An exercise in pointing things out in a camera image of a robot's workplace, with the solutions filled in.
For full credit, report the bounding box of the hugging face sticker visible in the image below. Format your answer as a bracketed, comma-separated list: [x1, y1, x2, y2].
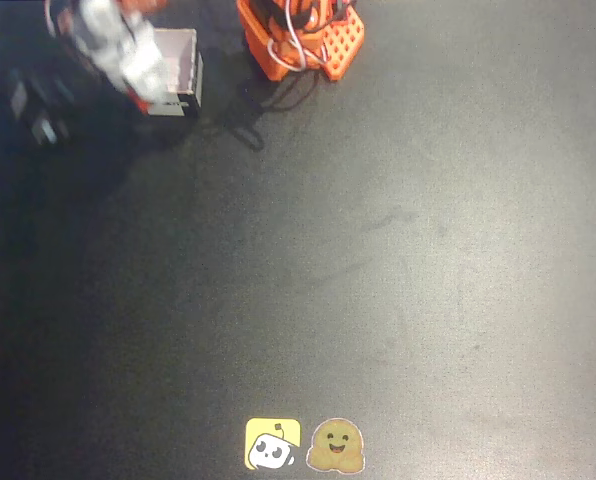
[304, 417, 368, 474]

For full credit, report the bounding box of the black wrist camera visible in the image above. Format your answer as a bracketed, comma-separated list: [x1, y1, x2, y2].
[0, 63, 80, 148]

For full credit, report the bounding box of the white cardboard box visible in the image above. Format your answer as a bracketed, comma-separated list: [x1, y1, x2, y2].
[146, 27, 205, 119]

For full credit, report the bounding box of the yellow robot sticker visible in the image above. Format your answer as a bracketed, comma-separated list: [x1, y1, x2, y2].
[244, 417, 302, 472]

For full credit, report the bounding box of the orange robot base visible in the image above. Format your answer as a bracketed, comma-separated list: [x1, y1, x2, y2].
[235, 0, 367, 83]

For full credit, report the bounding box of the black cable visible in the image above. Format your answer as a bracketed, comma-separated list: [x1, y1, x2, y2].
[221, 69, 325, 152]

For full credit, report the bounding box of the white cable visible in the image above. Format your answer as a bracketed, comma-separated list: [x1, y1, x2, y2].
[266, 0, 330, 72]

